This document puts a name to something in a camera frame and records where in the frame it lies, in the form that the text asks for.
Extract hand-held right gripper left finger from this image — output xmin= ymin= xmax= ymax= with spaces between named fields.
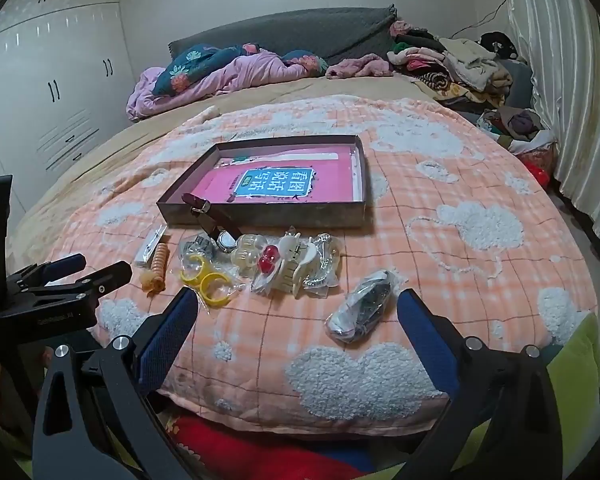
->
xmin=31 ymin=287 xmax=201 ymax=480

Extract black hair clip in bag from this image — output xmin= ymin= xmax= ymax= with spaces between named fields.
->
xmin=326 ymin=269 xmax=396 ymax=345

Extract purple floral quilt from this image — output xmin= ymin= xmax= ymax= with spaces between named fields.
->
xmin=126 ymin=42 xmax=328 ymax=121

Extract peach checked cloud blanket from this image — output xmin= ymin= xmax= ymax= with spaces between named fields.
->
xmin=47 ymin=94 xmax=598 ymax=436

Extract silver jewelry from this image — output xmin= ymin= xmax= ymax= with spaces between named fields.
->
xmin=302 ymin=232 xmax=342 ymax=298

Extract pink fluffy garment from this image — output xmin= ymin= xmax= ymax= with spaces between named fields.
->
xmin=326 ymin=57 xmax=395 ymax=80

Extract red bag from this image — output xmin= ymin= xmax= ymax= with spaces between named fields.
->
xmin=522 ymin=142 xmax=556 ymax=188

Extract orange spiral hair tie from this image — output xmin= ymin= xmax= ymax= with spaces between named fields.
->
xmin=140 ymin=242 xmax=172 ymax=295

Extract dark shallow cardboard box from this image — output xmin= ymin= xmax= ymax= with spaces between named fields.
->
xmin=156 ymin=134 xmax=368 ymax=231

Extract yellow hair clips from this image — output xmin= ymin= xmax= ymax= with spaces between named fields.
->
xmin=180 ymin=254 xmax=236 ymax=308

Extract red cloth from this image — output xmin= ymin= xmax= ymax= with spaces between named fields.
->
xmin=167 ymin=410 xmax=371 ymax=480

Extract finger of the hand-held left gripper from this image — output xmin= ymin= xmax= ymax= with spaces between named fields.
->
xmin=7 ymin=254 xmax=87 ymax=291
xmin=0 ymin=261 xmax=133 ymax=332

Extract white earring card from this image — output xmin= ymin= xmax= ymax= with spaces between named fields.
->
xmin=134 ymin=227 xmax=167 ymax=267

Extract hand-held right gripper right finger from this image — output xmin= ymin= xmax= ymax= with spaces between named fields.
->
xmin=396 ymin=287 xmax=600 ymax=480

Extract dark clothes heap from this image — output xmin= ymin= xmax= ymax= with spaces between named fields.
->
xmin=477 ymin=107 xmax=556 ymax=156

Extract white wardrobe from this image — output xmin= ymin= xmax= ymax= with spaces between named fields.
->
xmin=0 ymin=0 xmax=136 ymax=211

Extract white pleated curtain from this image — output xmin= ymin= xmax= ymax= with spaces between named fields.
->
xmin=500 ymin=0 xmax=600 ymax=306

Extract white hair claw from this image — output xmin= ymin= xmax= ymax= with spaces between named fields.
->
xmin=275 ymin=227 xmax=321 ymax=298

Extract grey headboard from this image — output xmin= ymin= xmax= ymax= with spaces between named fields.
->
xmin=167 ymin=4 xmax=398 ymax=68

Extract red cherry hair clip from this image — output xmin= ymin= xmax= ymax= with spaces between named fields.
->
xmin=252 ymin=242 xmax=283 ymax=293

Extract silver hair clip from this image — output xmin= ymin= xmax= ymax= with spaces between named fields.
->
xmin=179 ymin=235 xmax=218 ymax=266

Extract pile of folded clothes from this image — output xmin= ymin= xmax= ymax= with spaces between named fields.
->
xmin=387 ymin=20 xmax=531 ymax=106

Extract green cushion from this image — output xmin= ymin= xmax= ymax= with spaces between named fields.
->
xmin=460 ymin=312 xmax=600 ymax=480

